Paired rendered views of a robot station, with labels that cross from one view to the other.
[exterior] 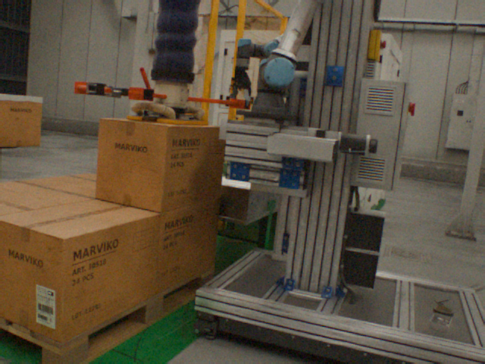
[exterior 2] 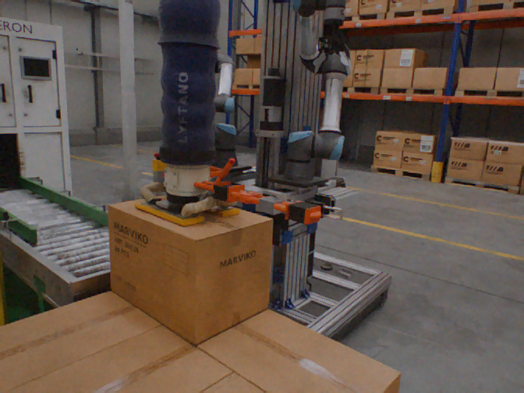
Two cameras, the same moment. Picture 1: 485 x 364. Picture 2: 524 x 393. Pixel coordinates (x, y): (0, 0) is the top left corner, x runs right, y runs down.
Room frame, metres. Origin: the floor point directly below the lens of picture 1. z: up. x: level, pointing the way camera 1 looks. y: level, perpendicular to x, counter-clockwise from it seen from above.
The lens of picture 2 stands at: (1.64, 1.89, 1.42)
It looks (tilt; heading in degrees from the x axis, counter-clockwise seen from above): 13 degrees down; 287
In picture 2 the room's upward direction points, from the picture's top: 3 degrees clockwise
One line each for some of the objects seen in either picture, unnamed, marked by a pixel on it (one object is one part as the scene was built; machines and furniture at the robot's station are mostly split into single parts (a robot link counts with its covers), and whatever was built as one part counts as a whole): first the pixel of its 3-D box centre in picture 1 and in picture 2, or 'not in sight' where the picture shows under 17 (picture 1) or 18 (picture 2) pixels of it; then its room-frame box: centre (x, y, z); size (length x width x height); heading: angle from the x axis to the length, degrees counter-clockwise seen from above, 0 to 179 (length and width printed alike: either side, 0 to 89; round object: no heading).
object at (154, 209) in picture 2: (154, 115); (168, 208); (2.46, 0.45, 0.97); 0.34 x 0.10 x 0.05; 154
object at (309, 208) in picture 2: (88, 88); (302, 212); (1.88, 0.62, 1.07); 0.08 x 0.07 x 0.05; 154
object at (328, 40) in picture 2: not in sight; (331, 37); (1.90, 0.17, 1.66); 0.09 x 0.08 x 0.12; 69
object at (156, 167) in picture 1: (164, 161); (188, 256); (2.41, 0.36, 0.74); 0.60 x 0.40 x 0.40; 155
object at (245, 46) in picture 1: (244, 48); not in sight; (2.56, 0.00, 1.38); 0.09 x 0.08 x 0.11; 109
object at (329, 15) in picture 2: not in sight; (335, 15); (1.89, 0.16, 1.74); 0.08 x 0.08 x 0.05
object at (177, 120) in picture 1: (184, 119); (204, 201); (2.38, 0.27, 0.97); 0.34 x 0.10 x 0.05; 154
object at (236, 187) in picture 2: (141, 94); (228, 191); (2.19, 0.47, 1.07); 0.10 x 0.08 x 0.06; 64
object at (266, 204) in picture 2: (111, 92); (271, 205); (2.00, 0.56, 1.07); 0.07 x 0.07 x 0.04; 64
